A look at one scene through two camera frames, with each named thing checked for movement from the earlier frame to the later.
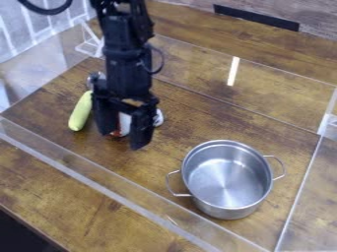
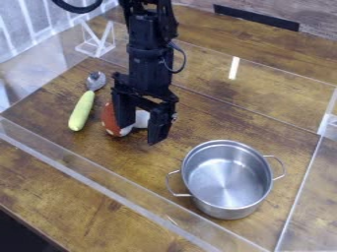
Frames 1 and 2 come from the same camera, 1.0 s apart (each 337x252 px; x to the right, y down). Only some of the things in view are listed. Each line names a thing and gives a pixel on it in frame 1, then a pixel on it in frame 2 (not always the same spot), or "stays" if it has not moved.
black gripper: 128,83 → 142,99
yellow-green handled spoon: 81,113 stays
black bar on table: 272,21 stays
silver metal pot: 227,175 stays
